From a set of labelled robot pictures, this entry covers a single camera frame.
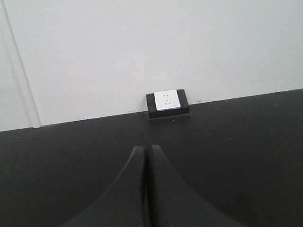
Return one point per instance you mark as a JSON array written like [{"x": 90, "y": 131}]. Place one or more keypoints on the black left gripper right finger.
[{"x": 172, "y": 202}]

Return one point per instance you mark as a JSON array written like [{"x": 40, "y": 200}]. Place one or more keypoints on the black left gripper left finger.
[{"x": 122, "y": 203}]

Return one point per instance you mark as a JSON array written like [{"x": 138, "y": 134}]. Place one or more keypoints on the white socket in black box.
[{"x": 165, "y": 104}]

